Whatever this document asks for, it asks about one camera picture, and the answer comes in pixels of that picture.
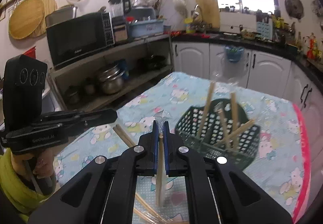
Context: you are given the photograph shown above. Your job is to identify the chopsticks pair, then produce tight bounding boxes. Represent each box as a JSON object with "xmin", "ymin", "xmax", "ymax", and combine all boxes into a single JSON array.
[
  {"xmin": 231, "ymin": 92, "xmax": 239, "ymax": 151},
  {"xmin": 214, "ymin": 119, "xmax": 255, "ymax": 146},
  {"xmin": 197, "ymin": 80, "xmax": 216, "ymax": 138},
  {"xmin": 155, "ymin": 110, "xmax": 170, "ymax": 207}
]

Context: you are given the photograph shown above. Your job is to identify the chopsticks front pair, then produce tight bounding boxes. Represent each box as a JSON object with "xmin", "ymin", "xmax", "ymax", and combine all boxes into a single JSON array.
[{"xmin": 197, "ymin": 80, "xmax": 216, "ymax": 138}]

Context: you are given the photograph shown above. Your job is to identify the chopsticks top pair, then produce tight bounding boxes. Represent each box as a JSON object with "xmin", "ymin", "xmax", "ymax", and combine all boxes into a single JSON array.
[{"xmin": 231, "ymin": 92, "xmax": 239, "ymax": 151}]

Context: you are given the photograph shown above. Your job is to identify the green sleeve forearm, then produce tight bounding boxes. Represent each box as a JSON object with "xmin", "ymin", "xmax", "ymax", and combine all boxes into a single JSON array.
[{"xmin": 1, "ymin": 149, "xmax": 50, "ymax": 223}]

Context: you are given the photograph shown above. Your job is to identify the person left hand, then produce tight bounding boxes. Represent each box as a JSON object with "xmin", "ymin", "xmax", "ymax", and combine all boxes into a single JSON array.
[{"xmin": 10, "ymin": 149, "xmax": 54, "ymax": 180}]

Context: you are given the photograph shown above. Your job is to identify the green plastic utensil basket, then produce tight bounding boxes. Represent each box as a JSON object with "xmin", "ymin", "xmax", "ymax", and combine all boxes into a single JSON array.
[{"xmin": 175, "ymin": 98, "xmax": 261, "ymax": 170}]

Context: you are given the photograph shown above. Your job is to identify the black microwave oven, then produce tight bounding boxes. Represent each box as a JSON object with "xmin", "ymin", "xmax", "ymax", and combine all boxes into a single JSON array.
[{"xmin": 47, "ymin": 11, "xmax": 114, "ymax": 69}]

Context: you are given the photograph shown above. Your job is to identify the steel pots on shelf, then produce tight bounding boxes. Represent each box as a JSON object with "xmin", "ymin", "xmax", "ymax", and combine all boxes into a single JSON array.
[{"xmin": 95, "ymin": 62, "xmax": 124, "ymax": 95}]

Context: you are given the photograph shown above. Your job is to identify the round bamboo boards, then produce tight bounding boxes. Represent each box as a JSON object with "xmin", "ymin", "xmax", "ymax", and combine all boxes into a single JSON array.
[{"xmin": 8, "ymin": 0, "xmax": 58, "ymax": 40}]

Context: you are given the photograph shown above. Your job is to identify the blue hanging basket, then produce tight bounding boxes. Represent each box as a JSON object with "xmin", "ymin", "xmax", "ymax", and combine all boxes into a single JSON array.
[{"xmin": 224, "ymin": 45, "xmax": 245, "ymax": 64}]

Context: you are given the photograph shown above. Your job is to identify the blue dish rack tub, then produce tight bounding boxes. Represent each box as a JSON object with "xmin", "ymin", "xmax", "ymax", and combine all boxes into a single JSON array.
[{"xmin": 129, "ymin": 19, "xmax": 164, "ymax": 38}]

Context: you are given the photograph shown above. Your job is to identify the blender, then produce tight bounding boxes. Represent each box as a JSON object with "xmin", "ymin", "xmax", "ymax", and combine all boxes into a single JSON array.
[{"xmin": 108, "ymin": 0, "xmax": 131, "ymax": 18}]

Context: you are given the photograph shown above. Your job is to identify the wooden cutting board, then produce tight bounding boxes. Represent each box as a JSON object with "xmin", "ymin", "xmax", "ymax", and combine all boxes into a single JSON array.
[{"xmin": 195, "ymin": 0, "xmax": 220, "ymax": 30}]

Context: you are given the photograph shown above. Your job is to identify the hanging pot lid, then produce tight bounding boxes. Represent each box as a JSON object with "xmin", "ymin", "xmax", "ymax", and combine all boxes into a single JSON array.
[{"xmin": 285, "ymin": 0, "xmax": 304, "ymax": 20}]

